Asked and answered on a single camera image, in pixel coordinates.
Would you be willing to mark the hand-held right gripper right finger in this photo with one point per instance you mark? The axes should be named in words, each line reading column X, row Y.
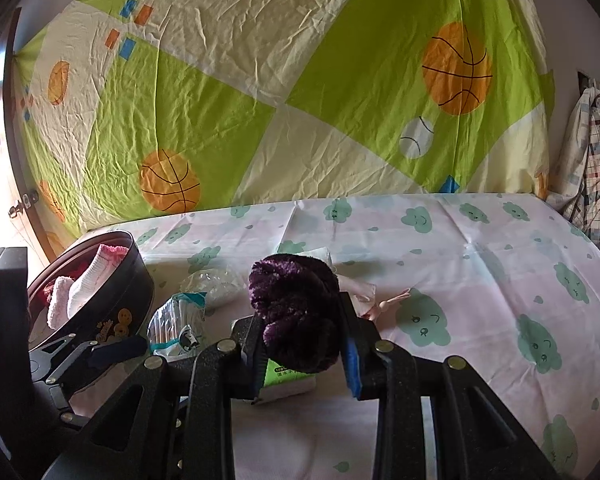
column 352, row 367

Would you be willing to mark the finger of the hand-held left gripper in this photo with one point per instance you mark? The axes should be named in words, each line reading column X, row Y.
column 65, row 352
column 120, row 351

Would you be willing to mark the cloud-print tablecloth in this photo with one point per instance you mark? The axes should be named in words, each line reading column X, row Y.
column 480, row 285

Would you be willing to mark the black round storage basket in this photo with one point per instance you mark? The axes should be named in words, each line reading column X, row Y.
column 125, row 295

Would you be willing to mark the white sock with pink cuff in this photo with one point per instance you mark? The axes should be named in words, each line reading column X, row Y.
column 100, row 267

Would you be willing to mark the clear plastic bag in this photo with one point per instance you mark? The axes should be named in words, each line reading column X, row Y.
column 210, row 286

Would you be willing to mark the green ball-print wall sheet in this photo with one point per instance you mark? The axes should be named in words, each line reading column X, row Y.
column 330, row 85

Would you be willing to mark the purple fluffy sock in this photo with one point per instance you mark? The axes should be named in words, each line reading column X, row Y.
column 295, row 300

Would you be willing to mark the white blue plastic packet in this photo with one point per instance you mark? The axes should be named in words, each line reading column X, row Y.
column 175, row 325

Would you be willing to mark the plaid fabric bag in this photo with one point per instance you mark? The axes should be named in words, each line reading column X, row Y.
column 595, row 160

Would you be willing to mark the pink fluffy sock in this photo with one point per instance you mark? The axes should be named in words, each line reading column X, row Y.
column 57, row 302

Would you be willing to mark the brown wooden door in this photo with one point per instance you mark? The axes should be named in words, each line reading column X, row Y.
column 15, row 120

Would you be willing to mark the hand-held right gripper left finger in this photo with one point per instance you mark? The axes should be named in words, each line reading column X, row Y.
column 250, row 355

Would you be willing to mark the white tissue packet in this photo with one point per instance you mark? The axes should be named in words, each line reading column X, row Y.
column 285, row 377

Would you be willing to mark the brass door latch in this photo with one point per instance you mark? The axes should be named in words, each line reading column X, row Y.
column 24, row 204

